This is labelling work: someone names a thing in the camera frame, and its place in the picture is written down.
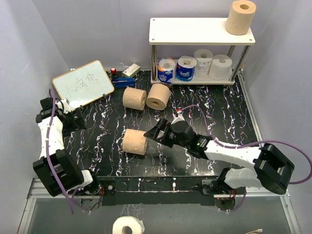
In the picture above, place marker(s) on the light blue roll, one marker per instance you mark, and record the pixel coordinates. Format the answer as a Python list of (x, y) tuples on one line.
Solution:
[(166, 69)]

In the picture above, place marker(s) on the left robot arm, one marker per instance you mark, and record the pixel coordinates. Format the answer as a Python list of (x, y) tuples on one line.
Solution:
[(57, 121)]

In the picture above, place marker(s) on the plain white paper roll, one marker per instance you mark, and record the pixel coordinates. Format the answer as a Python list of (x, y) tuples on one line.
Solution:
[(220, 67)]

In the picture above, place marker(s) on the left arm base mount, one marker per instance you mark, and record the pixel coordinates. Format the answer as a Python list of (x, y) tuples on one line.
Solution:
[(101, 188)]

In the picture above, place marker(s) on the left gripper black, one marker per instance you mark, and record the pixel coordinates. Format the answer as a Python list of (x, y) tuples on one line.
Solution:
[(77, 124)]

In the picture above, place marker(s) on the brown roll front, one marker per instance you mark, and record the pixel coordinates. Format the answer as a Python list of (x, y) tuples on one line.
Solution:
[(134, 142), (240, 17)]

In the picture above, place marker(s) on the white roll on floor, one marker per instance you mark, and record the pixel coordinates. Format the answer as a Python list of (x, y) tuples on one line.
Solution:
[(128, 225)]

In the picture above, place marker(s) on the brown roll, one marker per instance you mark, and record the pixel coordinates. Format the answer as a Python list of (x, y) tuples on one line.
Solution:
[(158, 96), (134, 142), (134, 98), (240, 17)]

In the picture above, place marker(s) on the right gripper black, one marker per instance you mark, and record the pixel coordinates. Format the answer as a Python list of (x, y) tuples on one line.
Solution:
[(163, 125)]

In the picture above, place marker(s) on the white two-tier shelf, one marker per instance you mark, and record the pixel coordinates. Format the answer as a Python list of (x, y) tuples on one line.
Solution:
[(197, 31)]

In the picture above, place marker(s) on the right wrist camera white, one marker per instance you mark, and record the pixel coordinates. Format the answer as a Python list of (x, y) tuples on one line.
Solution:
[(178, 116)]

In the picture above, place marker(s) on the white green small box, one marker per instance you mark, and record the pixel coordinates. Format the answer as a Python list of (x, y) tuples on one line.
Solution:
[(131, 71)]

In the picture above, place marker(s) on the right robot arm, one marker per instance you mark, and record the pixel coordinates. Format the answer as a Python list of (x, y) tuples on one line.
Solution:
[(265, 166)]

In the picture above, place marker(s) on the blue stapler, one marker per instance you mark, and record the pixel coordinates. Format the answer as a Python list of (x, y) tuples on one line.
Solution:
[(123, 82)]

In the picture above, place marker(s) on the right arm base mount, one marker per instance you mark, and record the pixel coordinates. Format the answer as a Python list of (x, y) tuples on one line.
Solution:
[(216, 187)]

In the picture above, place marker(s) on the small whiteboard wooden frame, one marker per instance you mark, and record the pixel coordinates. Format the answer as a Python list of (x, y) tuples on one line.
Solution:
[(84, 85)]

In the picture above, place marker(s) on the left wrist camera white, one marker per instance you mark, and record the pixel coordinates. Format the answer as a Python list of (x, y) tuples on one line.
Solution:
[(63, 105)]

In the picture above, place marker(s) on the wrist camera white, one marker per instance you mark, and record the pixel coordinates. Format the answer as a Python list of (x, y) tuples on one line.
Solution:
[(63, 105), (178, 116)]

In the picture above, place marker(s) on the blue Tempo roll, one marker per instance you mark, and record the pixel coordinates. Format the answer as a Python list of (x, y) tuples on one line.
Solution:
[(185, 68)]

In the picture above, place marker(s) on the white patterned paper roll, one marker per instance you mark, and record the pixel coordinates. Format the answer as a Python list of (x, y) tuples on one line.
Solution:
[(204, 59)]

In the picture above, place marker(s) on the red emergency stop button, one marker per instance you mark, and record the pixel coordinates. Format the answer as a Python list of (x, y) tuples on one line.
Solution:
[(113, 71)]

